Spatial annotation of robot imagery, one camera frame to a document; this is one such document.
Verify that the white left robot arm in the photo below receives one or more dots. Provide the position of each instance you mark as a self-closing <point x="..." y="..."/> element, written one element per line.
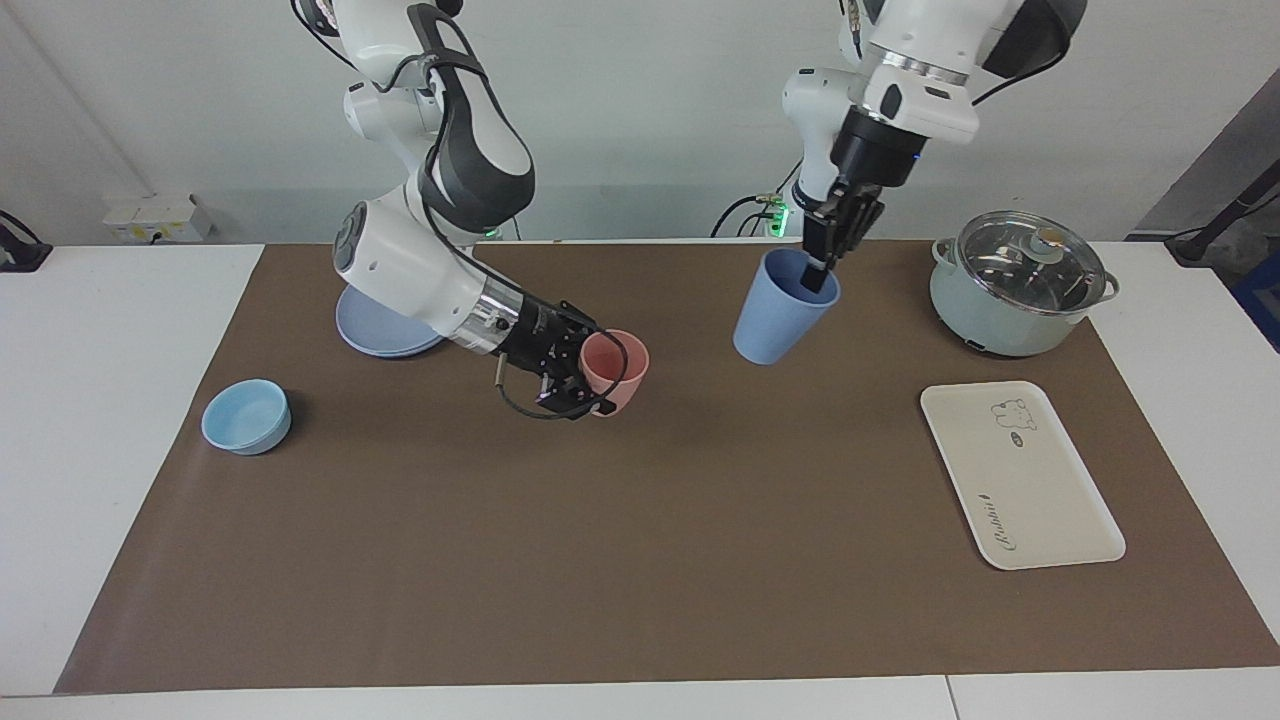
<point x="930" y="40"/>

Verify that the blue plastic cup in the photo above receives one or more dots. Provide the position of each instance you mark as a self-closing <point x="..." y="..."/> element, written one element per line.
<point x="770" y="320"/>

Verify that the pink plastic cup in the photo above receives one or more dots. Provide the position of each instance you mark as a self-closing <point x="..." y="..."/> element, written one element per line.
<point x="625" y="385"/>

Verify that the light blue bowl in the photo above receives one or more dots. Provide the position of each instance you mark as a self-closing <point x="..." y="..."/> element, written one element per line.
<point x="245" y="420"/>

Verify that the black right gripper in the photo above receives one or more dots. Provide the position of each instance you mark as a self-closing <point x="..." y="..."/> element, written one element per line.
<point x="540" y="340"/>

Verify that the blue box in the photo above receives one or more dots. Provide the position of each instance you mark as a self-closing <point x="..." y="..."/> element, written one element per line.
<point x="1262" y="300"/>

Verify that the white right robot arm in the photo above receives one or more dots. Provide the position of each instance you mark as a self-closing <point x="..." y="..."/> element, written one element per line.
<point x="400" y="260"/>

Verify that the black clamp mount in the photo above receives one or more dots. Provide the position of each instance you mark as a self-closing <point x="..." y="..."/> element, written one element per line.
<point x="20" y="255"/>

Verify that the pale green cooking pot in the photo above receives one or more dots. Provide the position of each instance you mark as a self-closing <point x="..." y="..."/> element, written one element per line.
<point x="990" y="320"/>

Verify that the brown paper table mat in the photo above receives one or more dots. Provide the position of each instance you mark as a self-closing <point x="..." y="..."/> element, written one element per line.
<point x="650" y="500"/>

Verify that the glass pot lid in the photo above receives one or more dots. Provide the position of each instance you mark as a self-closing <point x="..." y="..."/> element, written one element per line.
<point x="1030" y="270"/>

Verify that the cream tray with rabbit print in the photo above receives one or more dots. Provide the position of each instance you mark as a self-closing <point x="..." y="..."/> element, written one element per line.
<point x="1020" y="480"/>

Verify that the blue round plate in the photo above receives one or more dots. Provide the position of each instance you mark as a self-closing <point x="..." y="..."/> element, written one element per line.
<point x="380" y="338"/>

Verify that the black stand base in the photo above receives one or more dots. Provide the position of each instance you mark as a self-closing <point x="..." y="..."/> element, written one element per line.
<point x="1200" y="240"/>

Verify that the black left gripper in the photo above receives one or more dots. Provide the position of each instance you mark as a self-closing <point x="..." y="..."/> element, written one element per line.
<point x="870" y="160"/>

